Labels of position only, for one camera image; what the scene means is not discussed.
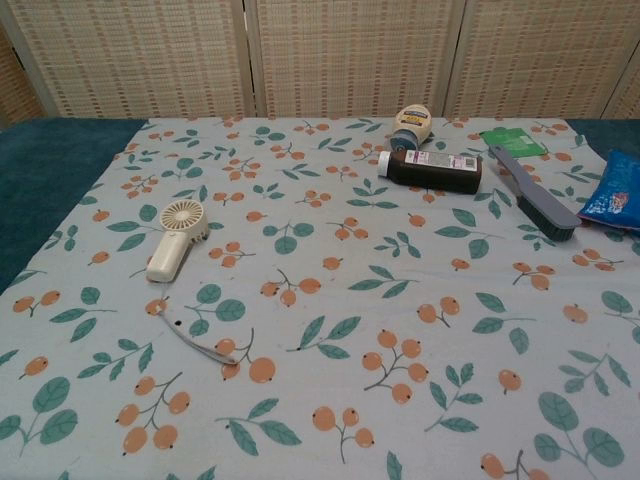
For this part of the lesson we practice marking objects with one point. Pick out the cream handheld fan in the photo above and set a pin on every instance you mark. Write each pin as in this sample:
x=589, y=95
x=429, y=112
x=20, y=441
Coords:
x=170, y=250

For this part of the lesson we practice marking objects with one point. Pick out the floral fruit print tablecloth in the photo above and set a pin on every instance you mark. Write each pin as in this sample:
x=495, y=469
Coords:
x=320, y=320

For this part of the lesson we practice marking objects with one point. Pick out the brown bottle white cap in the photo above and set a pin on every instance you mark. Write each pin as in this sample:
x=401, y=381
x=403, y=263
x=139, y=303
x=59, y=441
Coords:
x=430, y=172

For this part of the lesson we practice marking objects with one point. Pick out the cream squeeze bottle blue cap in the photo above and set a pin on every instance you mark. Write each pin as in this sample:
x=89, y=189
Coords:
x=411, y=125

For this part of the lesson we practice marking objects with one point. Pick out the woven bamboo folding screen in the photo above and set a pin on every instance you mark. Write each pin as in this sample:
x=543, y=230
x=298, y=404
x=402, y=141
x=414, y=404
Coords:
x=320, y=55

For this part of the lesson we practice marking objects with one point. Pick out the green card package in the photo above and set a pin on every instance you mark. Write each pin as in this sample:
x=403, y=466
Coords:
x=510, y=140

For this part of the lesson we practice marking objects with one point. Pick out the grey cleaning brush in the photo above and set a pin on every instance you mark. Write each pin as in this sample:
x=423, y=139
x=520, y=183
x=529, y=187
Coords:
x=540, y=197

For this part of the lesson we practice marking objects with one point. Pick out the teal table cover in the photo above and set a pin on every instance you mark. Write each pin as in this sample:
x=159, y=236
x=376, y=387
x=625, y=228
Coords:
x=45, y=175

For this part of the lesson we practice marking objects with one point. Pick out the blue snack bag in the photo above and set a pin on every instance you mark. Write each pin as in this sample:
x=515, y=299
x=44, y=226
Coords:
x=615, y=192

